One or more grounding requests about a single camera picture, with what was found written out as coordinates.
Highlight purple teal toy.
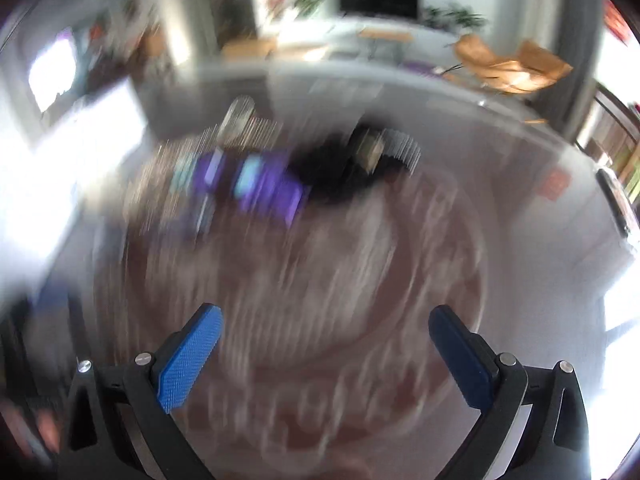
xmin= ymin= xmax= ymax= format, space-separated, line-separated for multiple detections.
xmin=169 ymin=148 xmax=310 ymax=226

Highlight black velvet scrunchie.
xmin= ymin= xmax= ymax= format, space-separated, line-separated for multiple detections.
xmin=288 ymin=120 xmax=422 ymax=204

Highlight black remote control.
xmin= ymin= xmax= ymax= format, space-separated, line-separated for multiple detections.
xmin=596 ymin=167 xmax=634 ymax=238

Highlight white partition board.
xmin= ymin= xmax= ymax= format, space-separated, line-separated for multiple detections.
xmin=1 ymin=78 xmax=149 ymax=308

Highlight wooden dining chair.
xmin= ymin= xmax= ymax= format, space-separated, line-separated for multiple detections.
xmin=576 ymin=82 xmax=639 ymax=186

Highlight gold pearl hair claw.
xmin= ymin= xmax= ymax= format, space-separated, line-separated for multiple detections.
xmin=198 ymin=96 xmax=282 ymax=151

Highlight orange lounge chair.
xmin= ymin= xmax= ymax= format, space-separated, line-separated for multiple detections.
xmin=454 ymin=34 xmax=573 ymax=96

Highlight cardboard box on floor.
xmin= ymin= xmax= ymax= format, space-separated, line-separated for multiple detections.
xmin=221 ymin=37 xmax=278 ymax=62

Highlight green potted plant right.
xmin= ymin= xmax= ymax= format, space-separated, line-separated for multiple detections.
xmin=422 ymin=2 xmax=488 ymax=34

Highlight green potted plant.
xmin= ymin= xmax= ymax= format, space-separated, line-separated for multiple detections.
xmin=422 ymin=2 xmax=488 ymax=34
xmin=294 ymin=0 xmax=326 ymax=18

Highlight white standing air conditioner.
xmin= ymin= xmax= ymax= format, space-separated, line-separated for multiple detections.
xmin=518 ymin=0 xmax=563 ymax=50

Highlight wooden bench with hairpin legs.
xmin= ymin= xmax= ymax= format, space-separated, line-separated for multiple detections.
xmin=357 ymin=27 xmax=413 ymax=64

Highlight grey curtain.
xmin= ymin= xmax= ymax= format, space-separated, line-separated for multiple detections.
xmin=547 ymin=0 xmax=604 ymax=142

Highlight white tv cabinet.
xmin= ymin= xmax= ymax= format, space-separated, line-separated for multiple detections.
xmin=258 ymin=16 xmax=458 ymax=65

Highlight red flowers in vase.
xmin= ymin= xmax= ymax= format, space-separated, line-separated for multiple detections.
xmin=266 ymin=0 xmax=290 ymax=23

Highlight green potted plant left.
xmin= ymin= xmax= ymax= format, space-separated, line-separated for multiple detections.
xmin=294 ymin=0 xmax=326 ymax=18

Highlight red wall hanging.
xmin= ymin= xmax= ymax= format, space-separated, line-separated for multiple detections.
xmin=604 ymin=0 xmax=632 ymax=44

